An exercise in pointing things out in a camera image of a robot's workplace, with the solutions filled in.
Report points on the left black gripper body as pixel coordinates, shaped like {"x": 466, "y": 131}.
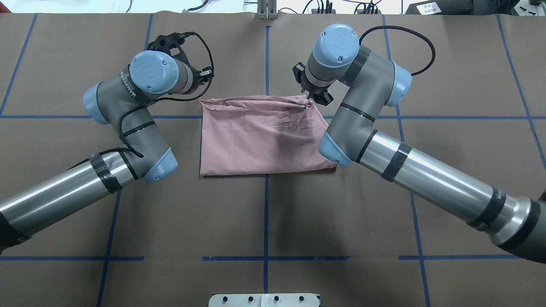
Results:
{"x": 197, "y": 80}

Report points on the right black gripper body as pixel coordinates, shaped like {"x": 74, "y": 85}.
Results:
{"x": 315, "y": 91}

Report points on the pink Snoopy t-shirt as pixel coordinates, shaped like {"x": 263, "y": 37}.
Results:
{"x": 250, "y": 135}

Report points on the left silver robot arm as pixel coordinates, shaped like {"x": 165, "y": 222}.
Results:
{"x": 117, "y": 108}

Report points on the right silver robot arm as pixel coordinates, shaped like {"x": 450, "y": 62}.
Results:
{"x": 515, "y": 224}

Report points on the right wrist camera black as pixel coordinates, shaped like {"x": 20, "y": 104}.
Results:
{"x": 298, "y": 71}

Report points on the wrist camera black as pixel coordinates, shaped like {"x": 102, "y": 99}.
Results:
{"x": 169, "y": 44}
{"x": 298, "y": 71}

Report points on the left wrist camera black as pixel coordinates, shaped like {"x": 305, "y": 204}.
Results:
{"x": 169, "y": 44}

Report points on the aluminium frame post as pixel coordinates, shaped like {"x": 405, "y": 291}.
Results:
{"x": 266, "y": 9}

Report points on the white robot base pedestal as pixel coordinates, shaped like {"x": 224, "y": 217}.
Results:
{"x": 265, "y": 300}

